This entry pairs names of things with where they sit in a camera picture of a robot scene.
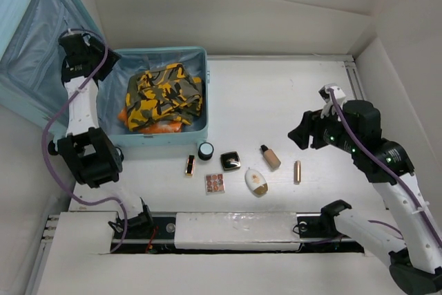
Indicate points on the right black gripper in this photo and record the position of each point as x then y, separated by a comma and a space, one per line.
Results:
310, 124

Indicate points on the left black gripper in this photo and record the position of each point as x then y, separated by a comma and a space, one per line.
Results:
113, 58

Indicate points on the beige foundation bottle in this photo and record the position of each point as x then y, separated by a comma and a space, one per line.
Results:
270, 157

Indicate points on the black square compact case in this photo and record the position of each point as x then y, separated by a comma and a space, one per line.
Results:
230, 161

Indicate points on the camouflage yellow green garment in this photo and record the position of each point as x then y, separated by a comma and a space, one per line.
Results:
170, 93

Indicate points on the orange tie-dye garment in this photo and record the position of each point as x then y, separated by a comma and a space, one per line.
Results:
157, 128

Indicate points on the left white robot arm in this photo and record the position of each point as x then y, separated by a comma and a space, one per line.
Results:
85, 147

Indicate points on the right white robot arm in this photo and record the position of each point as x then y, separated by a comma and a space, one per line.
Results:
414, 260

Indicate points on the rose gold lipstick tube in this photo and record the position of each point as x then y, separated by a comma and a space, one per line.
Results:
297, 172

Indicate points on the white oval sunscreen bottle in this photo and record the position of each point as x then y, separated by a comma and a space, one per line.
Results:
256, 182

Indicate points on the light blue open suitcase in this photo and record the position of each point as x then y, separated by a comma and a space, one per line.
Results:
31, 70

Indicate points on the eyeshadow palette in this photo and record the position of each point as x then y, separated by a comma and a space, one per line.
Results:
214, 183

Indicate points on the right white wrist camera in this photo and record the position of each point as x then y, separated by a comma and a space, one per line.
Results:
331, 92

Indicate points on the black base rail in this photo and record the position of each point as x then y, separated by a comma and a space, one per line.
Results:
228, 233

